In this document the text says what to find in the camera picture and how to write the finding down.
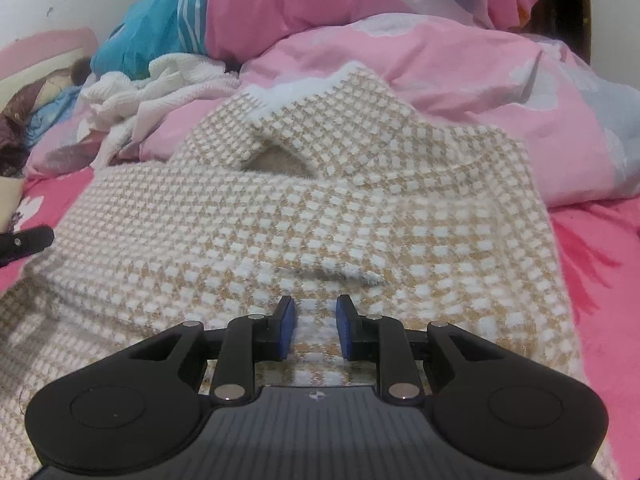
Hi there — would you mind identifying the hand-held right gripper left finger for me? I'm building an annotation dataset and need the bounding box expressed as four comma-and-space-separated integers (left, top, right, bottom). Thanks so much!
127, 295, 296, 405

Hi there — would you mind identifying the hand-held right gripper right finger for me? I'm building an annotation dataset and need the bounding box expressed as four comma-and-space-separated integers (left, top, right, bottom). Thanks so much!
336, 294, 501, 405

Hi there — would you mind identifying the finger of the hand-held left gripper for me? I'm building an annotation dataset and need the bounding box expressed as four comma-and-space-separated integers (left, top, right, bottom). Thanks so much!
0, 225, 56, 267

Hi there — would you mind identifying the beige checked knit cardigan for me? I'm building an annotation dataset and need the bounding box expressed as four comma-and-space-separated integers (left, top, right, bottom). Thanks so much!
0, 62, 621, 480

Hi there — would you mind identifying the cream folded garment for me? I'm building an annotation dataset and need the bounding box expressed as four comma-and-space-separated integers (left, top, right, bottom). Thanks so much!
0, 177, 26, 233

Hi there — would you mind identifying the brown garment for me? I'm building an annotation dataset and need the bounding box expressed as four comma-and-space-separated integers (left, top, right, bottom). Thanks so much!
0, 57, 93, 178

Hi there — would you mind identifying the light blue printed garment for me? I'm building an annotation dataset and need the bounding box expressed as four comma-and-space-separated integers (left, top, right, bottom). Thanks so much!
27, 85, 83, 148

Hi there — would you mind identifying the white knit garment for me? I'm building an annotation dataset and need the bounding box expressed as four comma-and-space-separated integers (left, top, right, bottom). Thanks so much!
77, 55, 243, 168

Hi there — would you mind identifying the pink and white headboard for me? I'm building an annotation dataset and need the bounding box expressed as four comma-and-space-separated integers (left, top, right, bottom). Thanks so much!
0, 27, 98, 111

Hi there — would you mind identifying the pink printed quilt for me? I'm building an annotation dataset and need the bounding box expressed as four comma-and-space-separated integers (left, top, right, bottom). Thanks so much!
25, 0, 640, 208

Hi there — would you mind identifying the dark wooden door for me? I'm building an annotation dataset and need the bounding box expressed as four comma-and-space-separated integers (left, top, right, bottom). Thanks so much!
530, 0, 593, 68

